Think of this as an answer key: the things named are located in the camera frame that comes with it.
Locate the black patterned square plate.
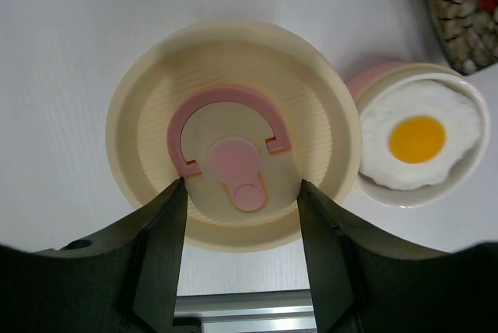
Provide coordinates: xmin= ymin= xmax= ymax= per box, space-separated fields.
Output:
xmin=425 ymin=0 xmax=497 ymax=75

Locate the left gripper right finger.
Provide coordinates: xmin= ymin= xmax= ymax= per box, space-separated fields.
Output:
xmin=297 ymin=181 xmax=497 ymax=332

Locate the pink and cream lunch bowl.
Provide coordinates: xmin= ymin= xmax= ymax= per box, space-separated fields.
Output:
xmin=347 ymin=61 xmax=491 ymax=209

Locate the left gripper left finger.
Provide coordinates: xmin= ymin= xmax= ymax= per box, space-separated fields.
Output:
xmin=1 ymin=179 xmax=188 ymax=332

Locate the toy fried egg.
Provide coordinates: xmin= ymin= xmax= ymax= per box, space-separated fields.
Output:
xmin=359 ymin=80 xmax=482 ymax=191

